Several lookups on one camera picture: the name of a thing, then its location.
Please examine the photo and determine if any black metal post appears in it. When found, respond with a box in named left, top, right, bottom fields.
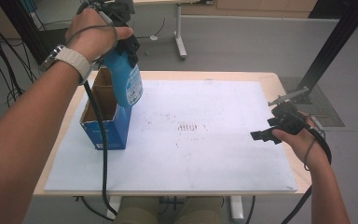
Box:
left=288, top=0, right=358, bottom=105

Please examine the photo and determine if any person's right hand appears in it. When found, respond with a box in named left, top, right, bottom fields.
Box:
left=271, top=113, right=329, bottom=169

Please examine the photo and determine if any white plug with black cable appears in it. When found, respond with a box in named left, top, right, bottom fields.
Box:
left=134, top=18, right=166, bottom=42

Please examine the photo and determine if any grey right wrist cord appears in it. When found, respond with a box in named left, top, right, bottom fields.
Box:
left=302, top=136, right=319, bottom=172

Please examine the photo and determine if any white table foot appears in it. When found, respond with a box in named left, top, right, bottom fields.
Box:
left=228, top=195, right=245, bottom=224

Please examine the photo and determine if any blue detergent bottle white cap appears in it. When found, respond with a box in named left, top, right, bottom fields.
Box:
left=103, top=49, right=144, bottom=109

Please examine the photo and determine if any person's right leg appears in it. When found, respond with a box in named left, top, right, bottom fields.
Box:
left=175, top=196, right=223, bottom=224

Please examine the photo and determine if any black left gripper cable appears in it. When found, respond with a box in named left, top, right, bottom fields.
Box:
left=83, top=80, right=119, bottom=219

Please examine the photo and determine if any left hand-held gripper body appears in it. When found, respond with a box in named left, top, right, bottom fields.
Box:
left=77, top=0, right=136, bottom=28

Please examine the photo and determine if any white desk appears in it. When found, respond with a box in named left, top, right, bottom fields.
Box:
left=133, top=0, right=213, bottom=61

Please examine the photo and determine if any person's left hand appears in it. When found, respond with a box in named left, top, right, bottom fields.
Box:
left=64, top=7, right=135, bottom=63

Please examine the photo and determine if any bundle of black cables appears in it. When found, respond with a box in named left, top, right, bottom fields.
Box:
left=0, top=0, right=40, bottom=105

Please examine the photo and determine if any white table mat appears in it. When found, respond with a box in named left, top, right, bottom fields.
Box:
left=44, top=79, right=298, bottom=192

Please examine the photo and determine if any black computer case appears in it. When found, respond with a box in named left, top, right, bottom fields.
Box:
left=36, top=27, right=76, bottom=64

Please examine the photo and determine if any person's leg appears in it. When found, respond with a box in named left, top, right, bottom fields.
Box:
left=113, top=196, right=161, bottom=224
left=175, top=196, right=223, bottom=224

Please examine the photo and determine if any grey wrist cord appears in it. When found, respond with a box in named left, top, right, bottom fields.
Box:
left=302, top=136, right=319, bottom=172
left=65, top=23, right=119, bottom=63

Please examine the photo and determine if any grey floor grille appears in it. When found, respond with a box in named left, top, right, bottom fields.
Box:
left=279, top=77, right=345, bottom=128

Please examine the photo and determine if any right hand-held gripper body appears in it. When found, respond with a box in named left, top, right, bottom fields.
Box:
left=268, top=87, right=310, bottom=135

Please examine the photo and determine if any wristwatch with beige strap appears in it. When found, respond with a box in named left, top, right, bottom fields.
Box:
left=38, top=45, right=93, bottom=86

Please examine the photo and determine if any blue cardboard box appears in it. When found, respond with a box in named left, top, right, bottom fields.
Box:
left=79, top=66, right=133, bottom=151

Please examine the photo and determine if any person's left leg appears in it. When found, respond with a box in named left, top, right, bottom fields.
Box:
left=113, top=196, right=161, bottom=224

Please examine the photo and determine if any grey left wrist cord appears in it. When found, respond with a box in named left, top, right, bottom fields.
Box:
left=65, top=23, right=119, bottom=63

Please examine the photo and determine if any light wooden table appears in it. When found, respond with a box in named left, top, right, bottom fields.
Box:
left=33, top=70, right=312, bottom=197

